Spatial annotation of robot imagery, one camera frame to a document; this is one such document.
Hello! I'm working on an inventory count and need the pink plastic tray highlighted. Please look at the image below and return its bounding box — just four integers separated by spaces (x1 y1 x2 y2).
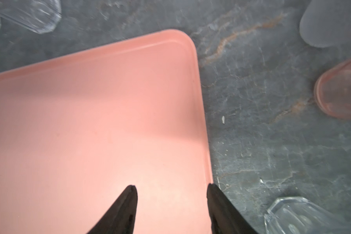
0 29 213 234

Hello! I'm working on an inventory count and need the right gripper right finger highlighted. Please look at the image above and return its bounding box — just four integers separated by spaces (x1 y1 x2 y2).
207 184 257 234

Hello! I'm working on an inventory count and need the clear short glass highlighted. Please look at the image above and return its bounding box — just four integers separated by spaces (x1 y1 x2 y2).
264 197 351 234

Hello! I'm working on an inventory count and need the pink translucent plastic cup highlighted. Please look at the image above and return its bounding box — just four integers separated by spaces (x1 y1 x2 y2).
314 58 351 120

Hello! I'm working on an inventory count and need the clear glass back right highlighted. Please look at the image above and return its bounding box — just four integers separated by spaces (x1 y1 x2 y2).
0 0 61 34

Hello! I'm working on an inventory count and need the frosted white plastic cup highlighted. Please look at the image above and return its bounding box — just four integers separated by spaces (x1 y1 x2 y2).
299 0 351 48

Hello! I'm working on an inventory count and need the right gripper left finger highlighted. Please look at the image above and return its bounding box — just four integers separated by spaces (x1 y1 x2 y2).
88 185 138 234

